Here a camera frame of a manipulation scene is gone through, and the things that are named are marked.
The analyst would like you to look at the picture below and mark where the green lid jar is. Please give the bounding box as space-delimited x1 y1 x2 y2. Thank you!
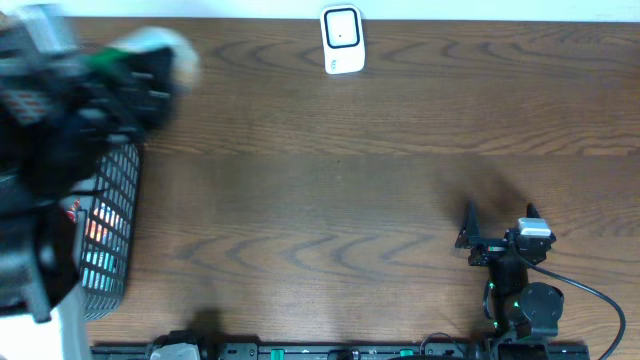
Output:
88 26 200 91

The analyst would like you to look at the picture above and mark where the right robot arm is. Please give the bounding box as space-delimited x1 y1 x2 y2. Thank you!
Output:
455 203 564 359

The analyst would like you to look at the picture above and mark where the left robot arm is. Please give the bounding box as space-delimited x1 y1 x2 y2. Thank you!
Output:
1 4 199 359

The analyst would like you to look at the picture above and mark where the white barcode scanner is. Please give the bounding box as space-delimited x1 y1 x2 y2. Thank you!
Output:
320 5 366 75

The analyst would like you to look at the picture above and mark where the grey plastic mesh basket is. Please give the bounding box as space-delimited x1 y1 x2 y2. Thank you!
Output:
62 145 142 321

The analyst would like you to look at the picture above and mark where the black right camera cable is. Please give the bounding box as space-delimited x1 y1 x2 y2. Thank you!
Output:
509 234 627 360

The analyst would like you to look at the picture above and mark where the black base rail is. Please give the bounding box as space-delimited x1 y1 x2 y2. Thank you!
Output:
91 340 589 360

